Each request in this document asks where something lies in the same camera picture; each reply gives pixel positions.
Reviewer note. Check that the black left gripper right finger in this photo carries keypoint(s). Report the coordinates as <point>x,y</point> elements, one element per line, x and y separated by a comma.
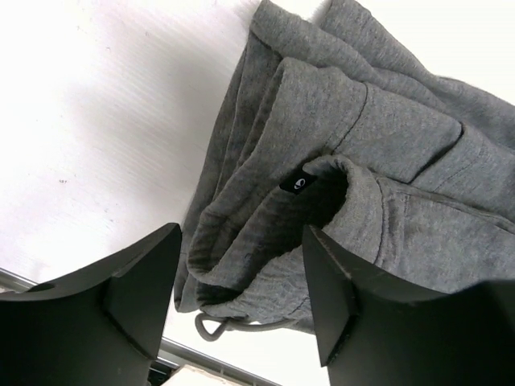
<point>373,328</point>

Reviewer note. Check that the grey shorts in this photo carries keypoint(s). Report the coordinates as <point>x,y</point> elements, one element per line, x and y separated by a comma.
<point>337,125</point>

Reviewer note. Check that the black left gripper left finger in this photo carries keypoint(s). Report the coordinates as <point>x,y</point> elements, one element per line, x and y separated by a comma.
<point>99,325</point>

